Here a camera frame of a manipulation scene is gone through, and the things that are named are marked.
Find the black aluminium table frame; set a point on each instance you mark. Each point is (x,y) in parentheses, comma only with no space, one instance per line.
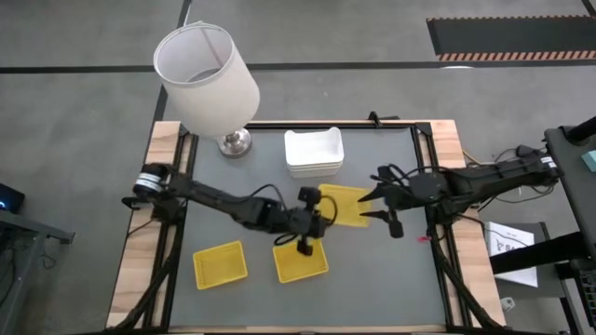
(265,125)

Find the black clamp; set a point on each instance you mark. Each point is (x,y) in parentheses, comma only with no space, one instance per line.
(374,116)

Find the black cart bar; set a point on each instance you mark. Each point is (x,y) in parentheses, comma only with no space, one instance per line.
(535,253)

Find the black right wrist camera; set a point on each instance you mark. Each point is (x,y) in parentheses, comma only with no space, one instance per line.
(428,186)

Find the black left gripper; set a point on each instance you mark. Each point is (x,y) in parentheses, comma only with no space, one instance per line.
(302,222)

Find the black device with blue light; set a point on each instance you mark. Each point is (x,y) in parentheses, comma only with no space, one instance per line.
(11,197)

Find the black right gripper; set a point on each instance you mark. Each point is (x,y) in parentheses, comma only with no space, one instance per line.
(400,200)

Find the small white bracket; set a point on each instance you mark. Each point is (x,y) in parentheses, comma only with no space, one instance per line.
(507,304)

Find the yellow slotted plastic basket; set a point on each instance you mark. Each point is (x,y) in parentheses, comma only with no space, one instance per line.
(298,267)
(347,205)
(219,265)

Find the teal block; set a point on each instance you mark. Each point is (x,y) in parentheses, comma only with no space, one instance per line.
(590,162)

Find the black cart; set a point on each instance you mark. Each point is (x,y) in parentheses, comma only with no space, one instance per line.
(572,195)

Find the black power adapter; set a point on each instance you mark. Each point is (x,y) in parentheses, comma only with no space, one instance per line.
(524,150)

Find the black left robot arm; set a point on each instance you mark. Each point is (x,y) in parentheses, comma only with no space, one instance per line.
(219,202)

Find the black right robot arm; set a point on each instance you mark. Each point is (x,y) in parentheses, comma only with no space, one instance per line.
(489,179)

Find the gray metal stand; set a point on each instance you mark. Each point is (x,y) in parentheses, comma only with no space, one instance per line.
(37,228)

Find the black hazard-striped floor mat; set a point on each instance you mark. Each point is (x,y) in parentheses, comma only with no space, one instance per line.
(512,39)

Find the blue crate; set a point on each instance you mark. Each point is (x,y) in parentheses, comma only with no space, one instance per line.
(589,293)

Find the white fabric lamp shade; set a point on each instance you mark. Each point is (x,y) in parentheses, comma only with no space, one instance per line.
(209,102)

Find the white paper booklet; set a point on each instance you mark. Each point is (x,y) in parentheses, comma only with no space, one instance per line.
(503,237)

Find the white plastic storage basket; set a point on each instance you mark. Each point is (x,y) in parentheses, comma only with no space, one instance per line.
(312,149)
(314,168)

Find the silver metal lamp base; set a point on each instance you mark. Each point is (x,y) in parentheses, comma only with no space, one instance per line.
(235,143)

